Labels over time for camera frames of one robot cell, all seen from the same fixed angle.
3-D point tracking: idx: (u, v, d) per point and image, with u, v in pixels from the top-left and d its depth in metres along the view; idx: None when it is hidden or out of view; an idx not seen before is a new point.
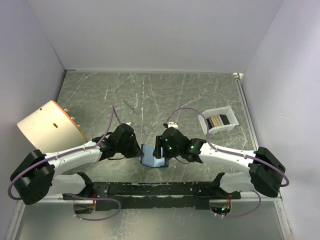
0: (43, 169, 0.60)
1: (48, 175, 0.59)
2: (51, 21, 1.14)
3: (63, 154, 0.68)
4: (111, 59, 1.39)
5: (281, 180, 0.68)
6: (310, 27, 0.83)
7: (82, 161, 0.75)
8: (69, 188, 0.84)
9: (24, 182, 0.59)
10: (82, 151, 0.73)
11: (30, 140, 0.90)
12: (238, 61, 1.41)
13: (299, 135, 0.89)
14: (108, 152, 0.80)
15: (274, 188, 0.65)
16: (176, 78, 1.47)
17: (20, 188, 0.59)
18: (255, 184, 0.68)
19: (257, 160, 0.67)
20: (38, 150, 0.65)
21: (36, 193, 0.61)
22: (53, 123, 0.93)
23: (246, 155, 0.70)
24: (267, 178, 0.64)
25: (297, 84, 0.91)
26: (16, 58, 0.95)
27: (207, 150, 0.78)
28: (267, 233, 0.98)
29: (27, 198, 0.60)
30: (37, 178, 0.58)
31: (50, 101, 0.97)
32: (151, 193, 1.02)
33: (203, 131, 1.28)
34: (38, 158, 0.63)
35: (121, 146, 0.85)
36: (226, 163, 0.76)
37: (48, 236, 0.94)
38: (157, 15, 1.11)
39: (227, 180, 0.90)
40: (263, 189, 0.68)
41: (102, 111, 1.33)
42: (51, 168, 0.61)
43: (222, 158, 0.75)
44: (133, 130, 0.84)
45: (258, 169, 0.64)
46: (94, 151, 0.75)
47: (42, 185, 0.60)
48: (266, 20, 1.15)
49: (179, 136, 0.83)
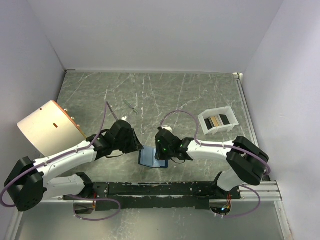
0: (32, 177, 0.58)
1: (36, 184, 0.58)
2: (52, 21, 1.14)
3: (54, 160, 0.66)
4: (111, 59, 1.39)
5: (262, 167, 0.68)
6: (310, 27, 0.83)
7: (76, 162, 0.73)
8: (68, 189, 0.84)
9: (16, 190, 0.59)
10: (75, 153, 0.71)
11: (30, 140, 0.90)
12: (238, 61, 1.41)
13: (299, 134, 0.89)
14: (105, 150, 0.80)
15: (253, 174, 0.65)
16: (176, 78, 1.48)
17: (13, 196, 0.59)
18: (236, 173, 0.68)
19: (235, 148, 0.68)
20: (27, 157, 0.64)
21: (28, 199, 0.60)
22: (53, 123, 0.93)
23: (225, 145, 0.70)
24: (246, 165, 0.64)
25: (297, 84, 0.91)
26: (16, 58, 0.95)
27: (193, 146, 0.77)
28: (267, 233, 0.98)
29: (20, 205, 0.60)
30: (26, 187, 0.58)
31: (50, 101, 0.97)
32: (151, 193, 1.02)
33: (203, 131, 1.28)
34: (27, 165, 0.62)
35: (118, 143, 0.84)
36: (210, 155, 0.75)
37: (48, 236, 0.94)
38: (157, 15, 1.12)
39: (222, 178, 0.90)
40: (245, 178, 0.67)
41: (101, 111, 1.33)
42: (40, 175, 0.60)
43: (206, 151, 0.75)
44: (130, 126, 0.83)
45: (235, 156, 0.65)
46: (87, 152, 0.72)
47: (33, 192, 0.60)
48: (266, 20, 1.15)
49: (169, 135, 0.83)
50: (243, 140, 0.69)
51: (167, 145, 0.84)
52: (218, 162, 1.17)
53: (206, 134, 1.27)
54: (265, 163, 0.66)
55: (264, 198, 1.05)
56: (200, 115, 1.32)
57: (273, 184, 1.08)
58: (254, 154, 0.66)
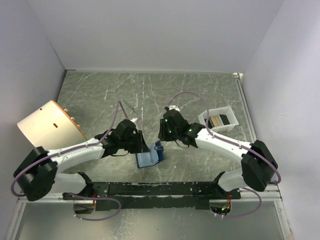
0: (46, 166, 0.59)
1: (51, 172, 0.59)
2: (51, 21, 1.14)
3: (67, 151, 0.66)
4: (111, 59, 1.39)
5: (271, 174, 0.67)
6: (310, 28, 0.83)
7: (85, 157, 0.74)
8: (72, 185, 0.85)
9: (27, 178, 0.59)
10: (85, 147, 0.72)
11: (30, 140, 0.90)
12: (238, 61, 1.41)
13: (299, 135, 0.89)
14: (111, 149, 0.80)
15: (261, 180, 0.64)
16: (176, 78, 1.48)
17: (23, 185, 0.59)
18: (244, 174, 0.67)
19: (251, 151, 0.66)
20: (41, 147, 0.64)
21: (38, 189, 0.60)
22: (53, 123, 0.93)
23: (242, 146, 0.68)
24: (257, 171, 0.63)
25: (297, 85, 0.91)
26: (16, 58, 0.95)
27: (202, 137, 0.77)
28: (267, 233, 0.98)
29: (31, 194, 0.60)
30: (39, 175, 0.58)
31: (50, 101, 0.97)
32: (151, 193, 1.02)
33: None
34: (40, 155, 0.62)
35: (123, 142, 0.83)
36: (221, 150, 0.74)
37: (48, 236, 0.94)
38: (157, 15, 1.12)
39: (224, 178, 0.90)
40: (251, 180, 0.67)
41: (101, 111, 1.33)
42: (55, 164, 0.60)
43: (217, 145, 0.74)
44: (136, 126, 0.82)
45: (250, 159, 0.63)
46: (97, 148, 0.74)
47: (45, 181, 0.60)
48: (266, 20, 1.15)
49: (178, 117, 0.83)
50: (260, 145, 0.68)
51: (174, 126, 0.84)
52: (218, 162, 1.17)
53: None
54: (276, 171, 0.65)
55: (264, 198, 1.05)
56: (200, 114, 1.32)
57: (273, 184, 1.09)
58: (268, 161, 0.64)
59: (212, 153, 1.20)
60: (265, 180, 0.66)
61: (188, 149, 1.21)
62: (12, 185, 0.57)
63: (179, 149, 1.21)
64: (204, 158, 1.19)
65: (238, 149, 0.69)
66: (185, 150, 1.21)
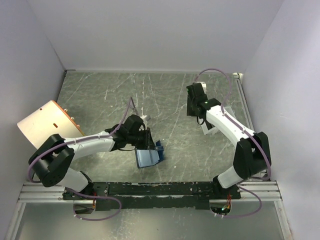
0: (64, 151, 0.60)
1: (68, 157, 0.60)
2: (51, 21, 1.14)
3: (82, 140, 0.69)
4: (111, 59, 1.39)
5: (261, 167, 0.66)
6: (310, 28, 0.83)
7: (96, 148, 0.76)
8: (76, 182, 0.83)
9: (44, 164, 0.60)
10: (98, 139, 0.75)
11: (30, 140, 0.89)
12: (238, 61, 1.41)
13: (299, 135, 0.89)
14: (120, 143, 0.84)
15: (248, 167, 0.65)
16: (176, 78, 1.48)
17: (40, 171, 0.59)
18: (236, 157, 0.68)
19: (251, 138, 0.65)
20: (58, 135, 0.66)
21: (55, 175, 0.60)
22: (53, 123, 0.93)
23: (245, 130, 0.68)
24: (248, 159, 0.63)
25: (297, 85, 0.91)
26: (16, 58, 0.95)
27: (214, 113, 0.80)
28: (267, 233, 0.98)
29: (46, 181, 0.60)
30: (56, 160, 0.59)
31: (50, 101, 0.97)
32: (151, 193, 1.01)
33: (203, 131, 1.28)
34: (57, 141, 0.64)
35: (132, 137, 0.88)
36: (225, 132, 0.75)
37: (47, 236, 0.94)
38: (157, 15, 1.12)
39: (223, 175, 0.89)
40: (240, 165, 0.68)
41: (101, 111, 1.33)
42: (71, 150, 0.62)
43: (222, 123, 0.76)
44: (143, 121, 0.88)
45: (246, 145, 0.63)
46: (108, 140, 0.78)
47: (61, 168, 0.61)
48: (266, 20, 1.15)
49: (198, 90, 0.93)
50: (264, 138, 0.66)
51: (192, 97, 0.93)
52: (218, 162, 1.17)
53: (206, 134, 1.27)
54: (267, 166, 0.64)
55: (264, 198, 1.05)
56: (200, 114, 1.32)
57: (273, 184, 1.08)
58: (263, 153, 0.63)
59: (212, 153, 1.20)
60: (252, 170, 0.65)
61: (188, 149, 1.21)
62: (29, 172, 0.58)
63: (179, 148, 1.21)
64: (204, 158, 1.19)
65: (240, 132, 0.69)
66: (185, 150, 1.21)
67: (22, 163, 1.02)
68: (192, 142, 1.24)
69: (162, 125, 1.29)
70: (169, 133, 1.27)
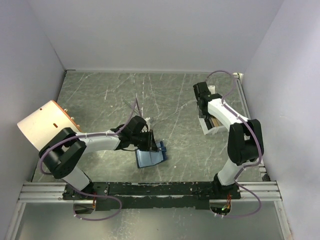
0: (76, 144, 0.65)
1: (80, 149, 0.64)
2: (52, 21, 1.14)
3: (92, 135, 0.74)
4: (111, 58, 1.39)
5: (252, 154, 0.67)
6: (311, 28, 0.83)
7: (103, 144, 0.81)
8: (80, 178, 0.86)
9: (55, 156, 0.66)
10: (106, 136, 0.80)
11: (30, 140, 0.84)
12: (238, 61, 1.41)
13: (299, 134, 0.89)
14: (124, 142, 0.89)
15: (240, 151, 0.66)
16: (176, 78, 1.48)
17: (52, 163, 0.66)
18: (229, 144, 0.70)
19: (245, 124, 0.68)
20: (70, 128, 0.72)
21: (65, 167, 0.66)
22: (53, 123, 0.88)
23: (239, 117, 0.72)
24: (240, 142, 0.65)
25: (297, 85, 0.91)
26: (17, 58, 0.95)
27: (215, 103, 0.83)
28: (267, 233, 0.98)
29: (57, 172, 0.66)
30: (68, 152, 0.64)
31: (50, 101, 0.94)
32: (151, 193, 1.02)
33: (203, 131, 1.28)
34: (69, 135, 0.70)
35: (135, 138, 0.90)
36: (223, 120, 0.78)
37: (47, 236, 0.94)
38: (156, 15, 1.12)
39: (222, 170, 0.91)
40: (232, 151, 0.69)
41: (101, 111, 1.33)
42: (83, 143, 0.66)
43: (219, 111, 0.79)
44: (146, 122, 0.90)
45: (238, 128, 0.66)
46: (114, 139, 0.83)
47: (71, 160, 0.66)
48: (266, 20, 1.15)
49: (202, 87, 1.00)
50: (256, 124, 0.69)
51: (197, 94, 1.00)
52: (218, 162, 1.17)
53: (206, 134, 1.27)
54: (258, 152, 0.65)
55: (264, 198, 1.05)
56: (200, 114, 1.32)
57: (273, 184, 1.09)
58: (254, 136, 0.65)
59: (212, 153, 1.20)
60: (243, 156, 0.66)
61: (188, 149, 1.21)
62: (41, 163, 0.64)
63: (179, 149, 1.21)
64: (204, 158, 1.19)
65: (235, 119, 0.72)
66: (185, 150, 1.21)
67: (22, 163, 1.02)
68: (192, 143, 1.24)
69: (162, 125, 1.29)
70: (169, 134, 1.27)
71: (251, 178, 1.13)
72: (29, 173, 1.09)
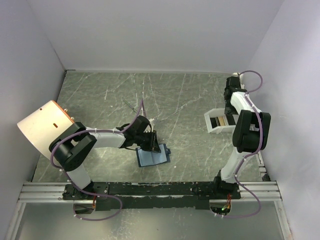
0: (87, 137, 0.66)
1: (91, 143, 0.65)
2: (52, 21, 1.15)
3: (101, 131, 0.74)
4: (111, 59, 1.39)
5: (252, 141, 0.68)
6: (311, 29, 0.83)
7: (109, 142, 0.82)
8: (81, 178, 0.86)
9: (66, 149, 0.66)
10: (112, 133, 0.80)
11: (30, 140, 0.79)
12: (237, 60, 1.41)
13: (299, 133, 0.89)
14: (129, 141, 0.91)
15: (241, 135, 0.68)
16: (176, 78, 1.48)
17: (61, 157, 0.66)
18: (234, 130, 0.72)
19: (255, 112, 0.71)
20: (79, 122, 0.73)
21: (75, 160, 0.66)
22: (53, 123, 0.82)
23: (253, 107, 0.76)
24: (243, 126, 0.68)
25: (296, 84, 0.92)
26: (16, 58, 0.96)
27: (238, 93, 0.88)
28: (267, 233, 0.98)
29: (66, 166, 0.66)
30: (79, 145, 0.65)
31: (50, 101, 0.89)
32: (151, 193, 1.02)
33: (207, 129, 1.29)
34: (79, 129, 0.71)
35: (139, 136, 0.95)
36: (238, 109, 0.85)
37: (47, 236, 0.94)
38: (156, 16, 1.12)
39: (224, 167, 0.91)
40: (236, 136, 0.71)
41: (101, 111, 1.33)
42: (93, 137, 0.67)
43: (239, 99, 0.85)
44: (149, 122, 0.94)
45: (247, 113, 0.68)
46: (121, 136, 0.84)
47: (81, 154, 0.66)
48: (267, 20, 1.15)
49: (234, 81, 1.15)
50: (266, 117, 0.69)
51: (227, 85, 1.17)
52: (218, 162, 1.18)
53: (209, 132, 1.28)
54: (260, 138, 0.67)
55: (265, 198, 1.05)
56: (206, 113, 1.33)
57: (273, 184, 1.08)
58: (260, 124, 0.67)
59: (212, 153, 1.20)
60: (244, 140, 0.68)
61: (188, 149, 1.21)
62: (52, 155, 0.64)
63: (179, 148, 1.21)
64: (204, 158, 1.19)
65: (248, 108, 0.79)
66: (185, 150, 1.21)
67: (22, 163, 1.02)
68: (191, 142, 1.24)
69: (163, 125, 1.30)
70: (169, 134, 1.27)
71: (251, 178, 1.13)
72: (29, 173, 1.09)
